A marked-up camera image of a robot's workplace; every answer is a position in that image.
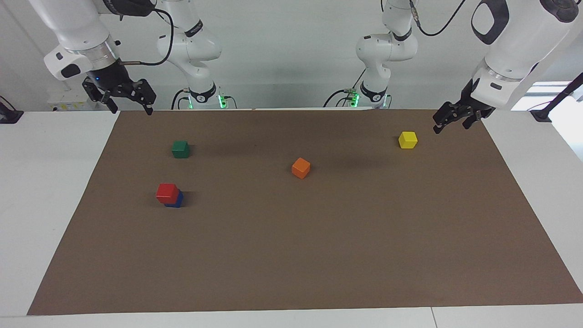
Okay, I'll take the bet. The red wooden block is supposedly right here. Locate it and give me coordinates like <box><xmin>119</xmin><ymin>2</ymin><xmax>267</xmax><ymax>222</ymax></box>
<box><xmin>156</xmin><ymin>183</ymin><xmax>180</xmax><ymax>205</ymax></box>

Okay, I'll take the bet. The orange wooden block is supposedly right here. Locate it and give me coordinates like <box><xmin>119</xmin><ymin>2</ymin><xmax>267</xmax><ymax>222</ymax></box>
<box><xmin>291</xmin><ymin>158</ymin><xmax>311</xmax><ymax>179</ymax></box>

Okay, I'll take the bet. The black slanted stand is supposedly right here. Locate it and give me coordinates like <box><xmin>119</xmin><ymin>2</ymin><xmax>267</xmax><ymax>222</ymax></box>
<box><xmin>530</xmin><ymin>72</ymin><xmax>583</xmax><ymax>123</ymax></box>

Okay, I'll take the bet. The small black table clamp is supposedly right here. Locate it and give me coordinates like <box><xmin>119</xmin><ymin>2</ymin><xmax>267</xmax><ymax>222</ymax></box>
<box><xmin>0</xmin><ymin>96</ymin><xmax>24</xmax><ymax>124</ymax></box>

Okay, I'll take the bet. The brown paper table mat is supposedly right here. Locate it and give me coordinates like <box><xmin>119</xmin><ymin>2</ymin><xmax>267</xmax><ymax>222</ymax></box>
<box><xmin>27</xmin><ymin>108</ymin><xmax>583</xmax><ymax>316</ymax></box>

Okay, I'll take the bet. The black base cable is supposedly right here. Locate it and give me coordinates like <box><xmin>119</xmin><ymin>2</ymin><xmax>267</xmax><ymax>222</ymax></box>
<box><xmin>172</xmin><ymin>89</ymin><xmax>191</xmax><ymax>110</ymax></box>
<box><xmin>323</xmin><ymin>89</ymin><xmax>355</xmax><ymax>108</ymax></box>

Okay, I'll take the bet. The white wall socket box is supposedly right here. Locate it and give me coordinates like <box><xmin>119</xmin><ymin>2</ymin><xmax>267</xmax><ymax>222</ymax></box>
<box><xmin>48</xmin><ymin>87</ymin><xmax>97</xmax><ymax>111</ymax></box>

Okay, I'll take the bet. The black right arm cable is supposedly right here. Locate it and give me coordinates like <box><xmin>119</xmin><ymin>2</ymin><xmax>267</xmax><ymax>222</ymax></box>
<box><xmin>119</xmin><ymin>7</ymin><xmax>175</xmax><ymax>67</ymax></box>

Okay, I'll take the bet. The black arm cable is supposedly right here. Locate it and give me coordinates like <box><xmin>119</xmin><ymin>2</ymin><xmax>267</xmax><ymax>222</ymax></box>
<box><xmin>409</xmin><ymin>0</ymin><xmax>469</xmax><ymax>38</ymax></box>
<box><xmin>119</xmin><ymin>7</ymin><xmax>175</xmax><ymax>67</ymax></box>

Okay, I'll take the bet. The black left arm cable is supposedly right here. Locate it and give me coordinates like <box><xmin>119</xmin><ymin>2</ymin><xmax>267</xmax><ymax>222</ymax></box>
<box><xmin>409</xmin><ymin>0</ymin><xmax>469</xmax><ymax>38</ymax></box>

